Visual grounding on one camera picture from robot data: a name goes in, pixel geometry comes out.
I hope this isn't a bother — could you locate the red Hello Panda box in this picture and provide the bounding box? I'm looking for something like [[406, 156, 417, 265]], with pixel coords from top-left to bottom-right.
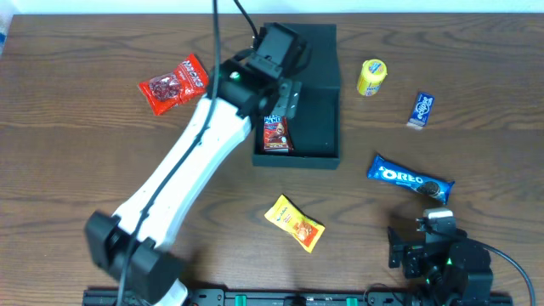
[[263, 115, 292, 153]]

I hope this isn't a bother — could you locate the blue Oreo cookie pack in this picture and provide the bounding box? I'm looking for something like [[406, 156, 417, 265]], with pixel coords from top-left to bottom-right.
[[367, 155, 455, 205]]

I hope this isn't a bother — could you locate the red Hacks candy bag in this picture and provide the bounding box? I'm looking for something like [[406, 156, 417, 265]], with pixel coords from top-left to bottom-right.
[[138, 54, 209, 116]]

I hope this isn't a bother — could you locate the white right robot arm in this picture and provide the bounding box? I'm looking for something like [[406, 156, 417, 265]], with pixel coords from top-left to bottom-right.
[[388, 228, 495, 306]]

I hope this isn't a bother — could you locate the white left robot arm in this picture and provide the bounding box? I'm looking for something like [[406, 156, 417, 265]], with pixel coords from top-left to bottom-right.
[[84, 56, 304, 305]]

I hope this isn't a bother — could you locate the yellow round candy container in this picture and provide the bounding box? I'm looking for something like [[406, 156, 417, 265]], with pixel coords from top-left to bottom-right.
[[356, 59, 388, 97]]

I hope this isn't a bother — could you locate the black open gift box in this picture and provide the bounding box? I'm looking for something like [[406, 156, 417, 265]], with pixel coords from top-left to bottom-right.
[[252, 23, 342, 170]]

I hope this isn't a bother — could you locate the yellow orange snack packet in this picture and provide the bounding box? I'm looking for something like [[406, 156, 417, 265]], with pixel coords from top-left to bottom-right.
[[264, 195, 326, 253]]

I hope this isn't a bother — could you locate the blue Eclipse mint box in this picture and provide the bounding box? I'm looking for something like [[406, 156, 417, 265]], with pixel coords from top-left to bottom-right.
[[407, 92, 435, 130]]

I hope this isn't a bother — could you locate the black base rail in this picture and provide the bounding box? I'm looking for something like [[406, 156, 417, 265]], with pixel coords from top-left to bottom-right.
[[81, 286, 513, 306]]

